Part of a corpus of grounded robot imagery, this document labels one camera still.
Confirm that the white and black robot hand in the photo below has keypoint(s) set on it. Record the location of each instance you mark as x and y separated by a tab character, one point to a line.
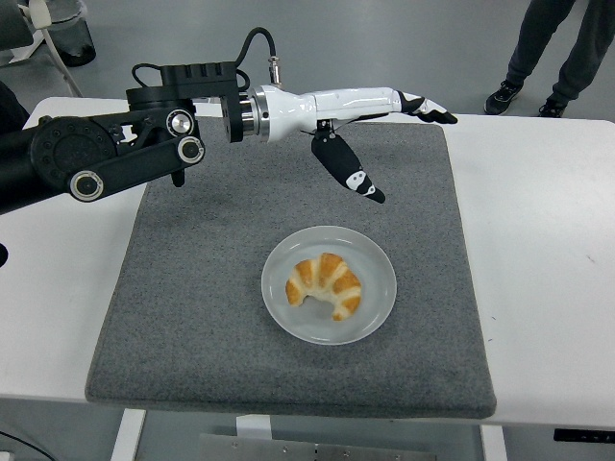
336	105

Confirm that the golden croissant bread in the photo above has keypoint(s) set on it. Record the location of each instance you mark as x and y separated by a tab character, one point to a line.
331	278

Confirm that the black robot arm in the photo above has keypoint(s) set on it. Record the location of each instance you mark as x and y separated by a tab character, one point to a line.
72	149

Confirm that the grey round plate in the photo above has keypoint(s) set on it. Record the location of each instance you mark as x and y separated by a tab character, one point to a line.
298	326

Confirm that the grey metal plate with screws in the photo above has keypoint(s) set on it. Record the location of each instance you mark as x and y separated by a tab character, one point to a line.
307	451

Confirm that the person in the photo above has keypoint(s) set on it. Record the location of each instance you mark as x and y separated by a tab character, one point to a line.
528	38

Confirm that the grey felt mat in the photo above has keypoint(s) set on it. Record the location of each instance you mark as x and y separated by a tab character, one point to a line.
192	312

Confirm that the black trash bin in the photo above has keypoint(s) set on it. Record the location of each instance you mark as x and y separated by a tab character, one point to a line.
79	43

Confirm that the black rounded object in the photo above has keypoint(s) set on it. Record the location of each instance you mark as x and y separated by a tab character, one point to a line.
9	110

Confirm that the white table leg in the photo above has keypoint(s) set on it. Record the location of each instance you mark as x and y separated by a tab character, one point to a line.
127	434
493	444

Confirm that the black table control panel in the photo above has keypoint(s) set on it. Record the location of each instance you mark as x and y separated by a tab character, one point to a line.
583	435

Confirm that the white table bracket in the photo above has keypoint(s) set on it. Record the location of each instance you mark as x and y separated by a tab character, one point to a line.
253	426

